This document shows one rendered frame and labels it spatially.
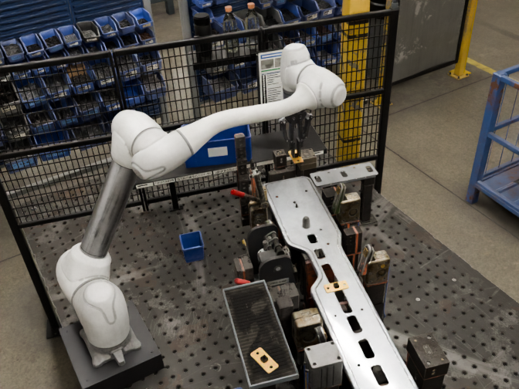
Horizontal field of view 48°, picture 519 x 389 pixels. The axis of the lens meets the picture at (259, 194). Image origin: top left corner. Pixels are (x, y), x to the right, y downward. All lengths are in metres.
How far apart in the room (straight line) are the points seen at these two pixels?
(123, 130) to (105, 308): 0.60
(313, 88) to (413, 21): 3.21
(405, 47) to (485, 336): 3.15
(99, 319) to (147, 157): 0.59
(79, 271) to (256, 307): 0.70
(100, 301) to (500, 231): 2.69
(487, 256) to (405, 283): 1.32
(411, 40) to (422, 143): 0.92
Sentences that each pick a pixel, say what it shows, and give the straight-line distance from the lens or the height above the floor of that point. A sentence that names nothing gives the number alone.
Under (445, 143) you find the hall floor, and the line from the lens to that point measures 4.74.
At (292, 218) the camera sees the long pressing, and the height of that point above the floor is 1.00.
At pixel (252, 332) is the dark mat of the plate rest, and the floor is 1.16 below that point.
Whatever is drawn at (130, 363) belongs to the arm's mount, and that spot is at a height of 0.79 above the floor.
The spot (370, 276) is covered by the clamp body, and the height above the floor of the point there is 0.97.
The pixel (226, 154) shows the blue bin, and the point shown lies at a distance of 2.60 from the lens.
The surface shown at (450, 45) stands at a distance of 5.52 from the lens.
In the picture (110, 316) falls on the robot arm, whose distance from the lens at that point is 2.09.
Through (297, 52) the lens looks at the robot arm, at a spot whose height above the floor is 1.70.
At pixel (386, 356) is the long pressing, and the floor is 1.00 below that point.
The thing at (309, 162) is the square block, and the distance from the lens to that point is 2.60.
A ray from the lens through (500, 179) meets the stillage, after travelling 4.16.
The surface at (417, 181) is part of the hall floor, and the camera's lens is 4.28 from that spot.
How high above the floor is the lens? 2.53
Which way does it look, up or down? 38 degrees down
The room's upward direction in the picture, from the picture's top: 3 degrees counter-clockwise
